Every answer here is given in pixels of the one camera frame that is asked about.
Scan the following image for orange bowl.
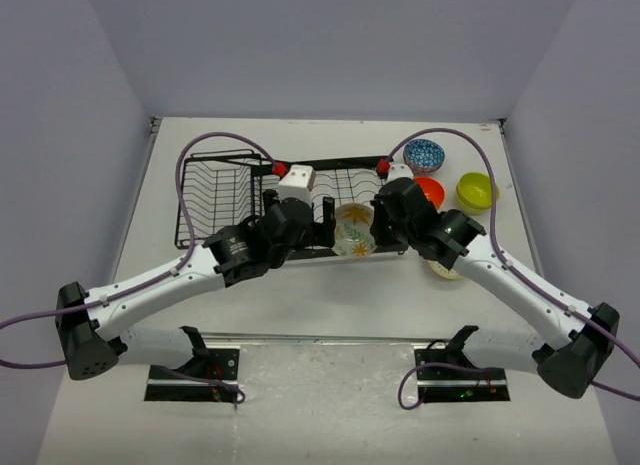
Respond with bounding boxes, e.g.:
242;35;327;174
414;176;446;210

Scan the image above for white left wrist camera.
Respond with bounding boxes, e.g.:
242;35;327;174
277;164;316;205

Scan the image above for black wire dish rack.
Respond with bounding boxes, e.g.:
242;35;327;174
181;149;383;243

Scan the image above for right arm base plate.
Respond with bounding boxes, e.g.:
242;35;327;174
414;342;511;404

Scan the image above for blue patterned bowl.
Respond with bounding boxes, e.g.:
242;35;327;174
403;139;446;176

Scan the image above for green bowl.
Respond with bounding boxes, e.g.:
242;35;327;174
456;172;500;215

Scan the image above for white bowl leaf pattern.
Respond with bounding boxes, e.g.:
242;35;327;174
332;203;376;259

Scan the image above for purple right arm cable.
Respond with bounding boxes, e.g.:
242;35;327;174
375;127;640;411

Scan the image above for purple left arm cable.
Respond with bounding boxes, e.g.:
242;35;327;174
0;131;289;409

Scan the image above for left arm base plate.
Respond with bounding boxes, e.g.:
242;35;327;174
144;347;246;406

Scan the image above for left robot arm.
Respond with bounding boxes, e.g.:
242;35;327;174
55;190;335;381

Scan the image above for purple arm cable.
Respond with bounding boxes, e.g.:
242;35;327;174
375;127;640;411
0;131;289;409

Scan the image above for white bowl yellow dots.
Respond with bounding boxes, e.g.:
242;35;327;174
428;261;464;281

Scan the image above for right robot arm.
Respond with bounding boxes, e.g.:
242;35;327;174
371;178;620;399

